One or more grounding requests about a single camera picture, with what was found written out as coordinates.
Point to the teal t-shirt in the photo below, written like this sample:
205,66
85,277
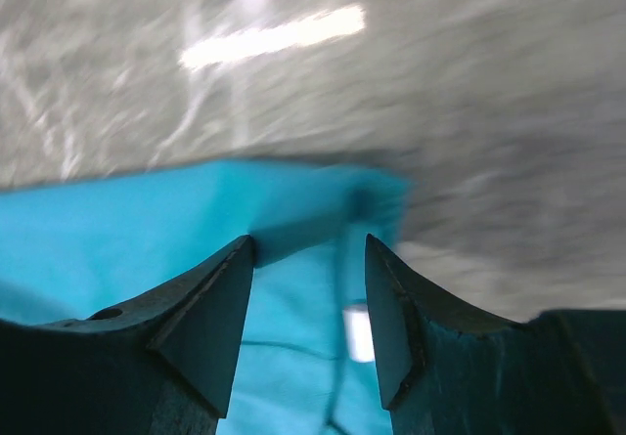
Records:
68,252

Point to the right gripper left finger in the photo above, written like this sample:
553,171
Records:
162,362

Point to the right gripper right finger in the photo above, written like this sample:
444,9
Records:
445,366

